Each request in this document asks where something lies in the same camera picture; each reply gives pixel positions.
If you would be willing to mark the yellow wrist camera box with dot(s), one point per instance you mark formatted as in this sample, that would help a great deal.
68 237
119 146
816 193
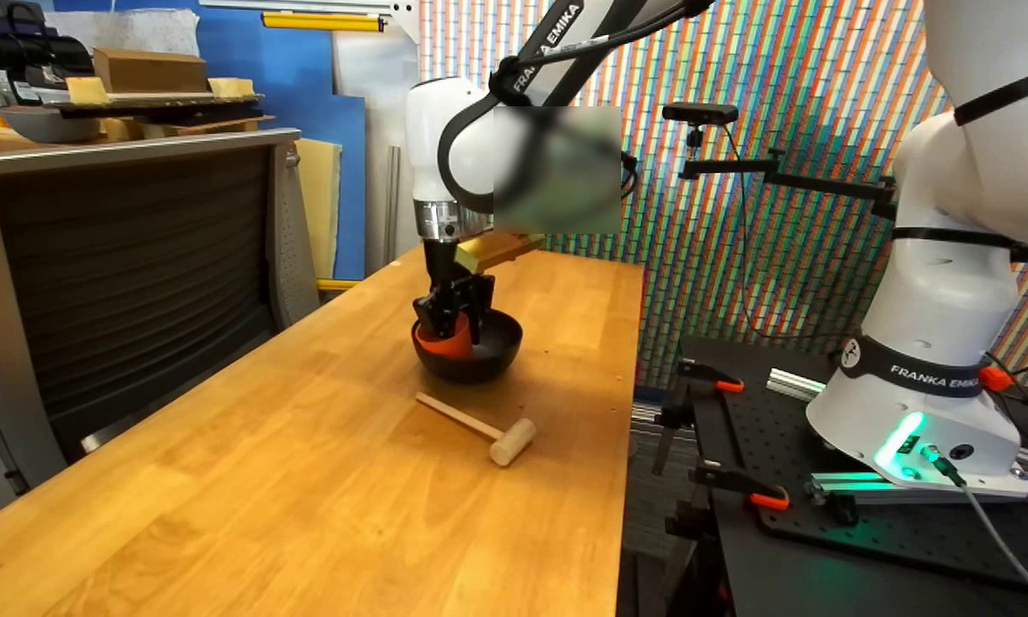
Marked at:
494 246

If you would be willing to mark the stacked wooden boards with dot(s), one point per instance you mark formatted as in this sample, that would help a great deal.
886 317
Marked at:
122 93

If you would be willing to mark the orange plastic cup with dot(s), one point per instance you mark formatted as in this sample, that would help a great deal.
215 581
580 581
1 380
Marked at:
459 345

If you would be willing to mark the black bowl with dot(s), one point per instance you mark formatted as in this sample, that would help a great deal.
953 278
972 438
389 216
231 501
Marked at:
494 349

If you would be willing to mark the black camera on stand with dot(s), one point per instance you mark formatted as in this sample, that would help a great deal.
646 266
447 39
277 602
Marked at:
697 119

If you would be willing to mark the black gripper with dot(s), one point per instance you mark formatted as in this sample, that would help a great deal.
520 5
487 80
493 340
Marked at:
452 292

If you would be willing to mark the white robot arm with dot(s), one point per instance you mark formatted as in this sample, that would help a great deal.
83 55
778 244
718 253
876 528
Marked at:
909 384

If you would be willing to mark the small wooden mallet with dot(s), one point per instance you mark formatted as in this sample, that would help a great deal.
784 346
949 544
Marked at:
504 442

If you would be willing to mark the grey mesh partition panel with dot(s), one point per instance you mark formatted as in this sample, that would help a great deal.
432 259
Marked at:
127 272

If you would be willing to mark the black orange clamp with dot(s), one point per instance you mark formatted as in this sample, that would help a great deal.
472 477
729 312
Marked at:
757 490
713 373

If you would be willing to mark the black orange front clamp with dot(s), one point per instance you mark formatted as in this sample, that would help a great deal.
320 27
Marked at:
757 490

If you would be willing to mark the black mounting base plate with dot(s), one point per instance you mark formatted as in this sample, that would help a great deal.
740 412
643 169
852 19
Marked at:
831 555

